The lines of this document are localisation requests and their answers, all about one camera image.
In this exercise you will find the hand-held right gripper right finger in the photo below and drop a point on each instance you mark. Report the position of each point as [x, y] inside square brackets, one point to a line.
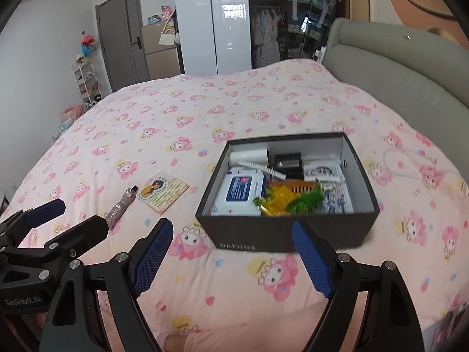
[311, 260]

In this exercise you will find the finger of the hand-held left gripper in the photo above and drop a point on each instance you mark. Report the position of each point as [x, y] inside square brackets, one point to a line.
[47, 209]
[84, 233]

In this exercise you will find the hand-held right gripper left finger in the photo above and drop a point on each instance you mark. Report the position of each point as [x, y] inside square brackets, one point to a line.
[154, 256]

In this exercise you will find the small silver tube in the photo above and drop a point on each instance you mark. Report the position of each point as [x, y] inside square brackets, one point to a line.
[119, 207]

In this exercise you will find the orange printed card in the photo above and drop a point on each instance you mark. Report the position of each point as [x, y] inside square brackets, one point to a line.
[173, 195]

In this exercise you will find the cartoon character card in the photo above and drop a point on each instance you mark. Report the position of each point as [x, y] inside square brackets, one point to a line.
[152, 190]

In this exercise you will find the black cardboard box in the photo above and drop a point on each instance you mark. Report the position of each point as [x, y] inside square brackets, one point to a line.
[249, 231]

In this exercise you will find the white blue striped packet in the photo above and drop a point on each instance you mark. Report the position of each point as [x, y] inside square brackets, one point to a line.
[339, 198]

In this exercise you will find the orange comb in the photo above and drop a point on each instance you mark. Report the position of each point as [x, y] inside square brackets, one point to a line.
[293, 186]

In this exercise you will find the white printed packet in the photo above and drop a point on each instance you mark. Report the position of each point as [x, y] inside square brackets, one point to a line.
[324, 171]

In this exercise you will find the small black box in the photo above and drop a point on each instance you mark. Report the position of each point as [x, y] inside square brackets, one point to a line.
[287, 165]

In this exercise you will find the pile of plush toys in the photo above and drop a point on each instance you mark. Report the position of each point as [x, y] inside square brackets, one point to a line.
[71, 113]

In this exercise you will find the white blue wet wipes pack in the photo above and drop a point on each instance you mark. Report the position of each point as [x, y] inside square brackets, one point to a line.
[238, 190]

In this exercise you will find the white plastic strip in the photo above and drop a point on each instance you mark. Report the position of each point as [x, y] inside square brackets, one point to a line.
[256, 167]

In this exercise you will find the white shelf rack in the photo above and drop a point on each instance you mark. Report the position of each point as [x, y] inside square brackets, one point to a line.
[86, 80]

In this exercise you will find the pale printed cloth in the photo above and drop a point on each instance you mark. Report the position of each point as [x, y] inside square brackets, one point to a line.
[449, 326]

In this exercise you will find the red pink toy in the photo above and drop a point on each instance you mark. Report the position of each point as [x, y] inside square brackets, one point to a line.
[88, 43]

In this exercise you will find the beige cabinet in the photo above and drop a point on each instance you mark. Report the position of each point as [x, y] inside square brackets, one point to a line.
[161, 62]

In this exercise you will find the grey door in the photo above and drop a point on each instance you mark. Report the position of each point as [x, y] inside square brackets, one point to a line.
[121, 36]

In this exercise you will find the grey padded headboard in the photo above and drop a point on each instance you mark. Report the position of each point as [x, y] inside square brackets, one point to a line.
[384, 73]

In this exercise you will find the white handbag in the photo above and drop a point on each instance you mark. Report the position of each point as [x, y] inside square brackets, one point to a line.
[166, 36]

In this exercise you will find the white glossy wardrobe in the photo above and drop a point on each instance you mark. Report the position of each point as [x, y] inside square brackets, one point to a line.
[205, 25]

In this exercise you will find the dark glass display cabinet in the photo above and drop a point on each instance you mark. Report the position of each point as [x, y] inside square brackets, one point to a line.
[271, 25]

